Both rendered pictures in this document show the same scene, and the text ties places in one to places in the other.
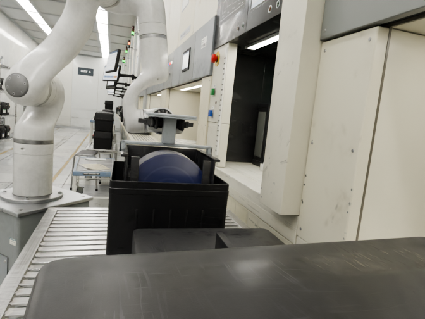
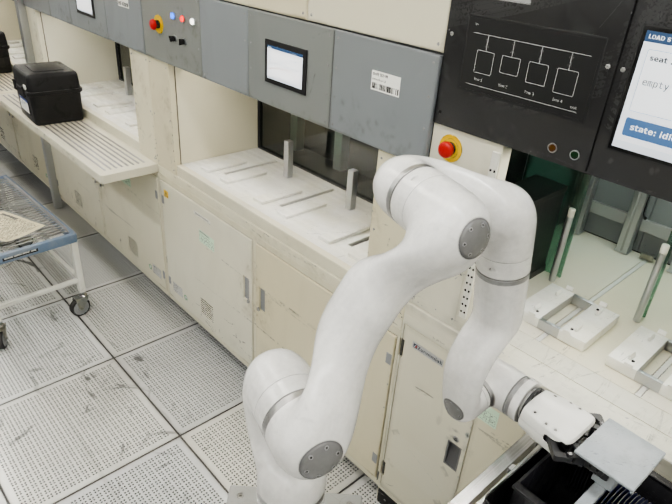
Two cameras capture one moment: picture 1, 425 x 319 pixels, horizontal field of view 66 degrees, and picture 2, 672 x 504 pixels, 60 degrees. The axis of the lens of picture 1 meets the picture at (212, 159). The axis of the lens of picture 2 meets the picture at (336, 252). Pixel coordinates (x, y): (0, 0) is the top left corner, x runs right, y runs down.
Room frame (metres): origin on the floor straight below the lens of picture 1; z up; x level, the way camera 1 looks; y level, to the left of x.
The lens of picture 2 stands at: (0.47, 0.87, 1.81)
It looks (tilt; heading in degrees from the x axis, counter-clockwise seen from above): 29 degrees down; 333
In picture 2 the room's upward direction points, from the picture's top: 4 degrees clockwise
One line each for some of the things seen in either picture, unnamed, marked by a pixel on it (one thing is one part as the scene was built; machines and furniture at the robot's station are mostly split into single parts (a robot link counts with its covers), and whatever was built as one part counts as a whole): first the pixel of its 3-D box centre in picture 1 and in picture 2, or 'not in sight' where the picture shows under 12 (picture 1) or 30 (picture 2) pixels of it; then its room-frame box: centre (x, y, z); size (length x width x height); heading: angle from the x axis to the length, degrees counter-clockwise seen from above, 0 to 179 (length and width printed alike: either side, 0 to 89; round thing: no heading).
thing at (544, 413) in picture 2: (164, 121); (553, 420); (0.97, 0.15, 1.06); 0.11 x 0.10 x 0.07; 16
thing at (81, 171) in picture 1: (97, 183); (8, 250); (3.49, 1.22, 0.24); 0.97 x 0.52 x 0.48; 20
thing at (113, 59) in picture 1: (125, 67); not in sight; (4.32, 1.22, 1.59); 0.50 x 0.41 x 0.36; 108
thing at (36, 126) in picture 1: (40, 106); (286, 424); (1.13, 0.60, 1.07); 0.19 x 0.12 x 0.24; 1
